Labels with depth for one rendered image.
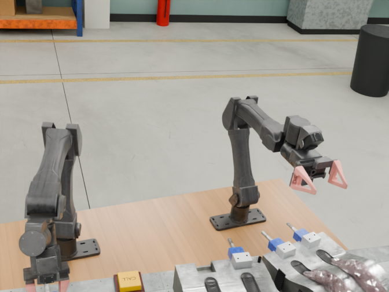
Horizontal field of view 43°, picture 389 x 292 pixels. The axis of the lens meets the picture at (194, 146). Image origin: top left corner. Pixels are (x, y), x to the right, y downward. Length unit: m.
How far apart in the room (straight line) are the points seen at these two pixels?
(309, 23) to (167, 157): 3.87
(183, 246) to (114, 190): 1.65
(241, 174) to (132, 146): 2.13
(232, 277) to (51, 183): 0.57
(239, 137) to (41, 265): 0.81
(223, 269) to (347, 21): 6.09
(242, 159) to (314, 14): 5.41
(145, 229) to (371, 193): 2.28
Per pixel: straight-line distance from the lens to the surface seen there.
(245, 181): 1.68
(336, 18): 7.19
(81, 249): 1.62
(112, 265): 1.58
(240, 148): 1.67
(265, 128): 1.48
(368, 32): 5.17
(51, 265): 1.14
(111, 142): 3.78
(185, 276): 1.43
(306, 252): 1.64
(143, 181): 3.35
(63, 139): 1.30
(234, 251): 1.50
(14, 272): 1.59
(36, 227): 1.13
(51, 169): 1.24
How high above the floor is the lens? 1.89
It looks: 30 degrees down
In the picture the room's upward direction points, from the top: 7 degrees clockwise
